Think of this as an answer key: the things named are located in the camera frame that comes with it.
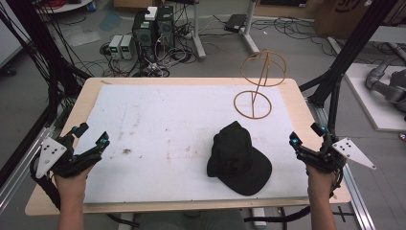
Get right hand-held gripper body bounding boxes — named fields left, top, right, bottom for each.
left=300, top=133, right=377, bottom=175

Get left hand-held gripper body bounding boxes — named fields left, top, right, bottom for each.
left=30, top=135, right=97, bottom=180

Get golden wire hat stand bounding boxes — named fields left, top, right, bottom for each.
left=233, top=49, right=288, bottom=120

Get black baseball cap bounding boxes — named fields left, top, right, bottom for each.
left=206, top=120, right=273, bottom=196

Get person's left hand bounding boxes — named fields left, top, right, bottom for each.
left=53, top=164, right=95, bottom=200

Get person's right hand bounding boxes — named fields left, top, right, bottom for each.
left=305, top=163, right=337, bottom=199

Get white floor board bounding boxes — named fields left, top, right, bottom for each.
left=344, top=62, right=406, bottom=133

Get white table mat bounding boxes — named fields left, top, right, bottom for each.
left=82, top=83, right=309, bottom=204

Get grey power supply unit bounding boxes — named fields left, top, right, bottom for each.
left=120, top=34, right=135, bottom=61
left=108, top=34, right=124, bottom=60

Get black computer tower green front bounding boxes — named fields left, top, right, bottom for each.
left=131, top=11, right=160, bottom=62

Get brown cardboard box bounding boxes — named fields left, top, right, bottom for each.
left=312, top=0, right=406, bottom=40

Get white metal stand leg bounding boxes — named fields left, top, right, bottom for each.
left=191, top=0, right=207, bottom=62
left=241, top=0, right=260, bottom=55

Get white round table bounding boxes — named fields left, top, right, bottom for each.
left=35, top=0, right=94, bottom=14

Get flat black device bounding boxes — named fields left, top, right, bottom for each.
left=223, top=13, right=248, bottom=34

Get small white box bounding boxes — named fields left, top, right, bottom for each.
left=144, top=6, right=159, bottom=22

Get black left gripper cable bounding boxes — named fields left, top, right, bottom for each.
left=29, top=155, right=62, bottom=212

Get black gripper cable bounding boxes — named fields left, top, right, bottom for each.
left=243, top=167, right=345, bottom=224
left=29, top=155, right=62, bottom=212

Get aluminium rail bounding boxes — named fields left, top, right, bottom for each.
left=0, top=126, right=54, bottom=214
left=306, top=97, right=377, bottom=230

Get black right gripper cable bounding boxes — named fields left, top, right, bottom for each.
left=243, top=167, right=345, bottom=224

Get black frame post with cables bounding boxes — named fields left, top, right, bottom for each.
left=0, top=0, right=92, bottom=111

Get tangle of floor cables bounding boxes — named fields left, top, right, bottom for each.
left=99, top=18, right=195, bottom=79

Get black floor cables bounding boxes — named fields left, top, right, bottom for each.
left=250, top=15, right=341, bottom=58

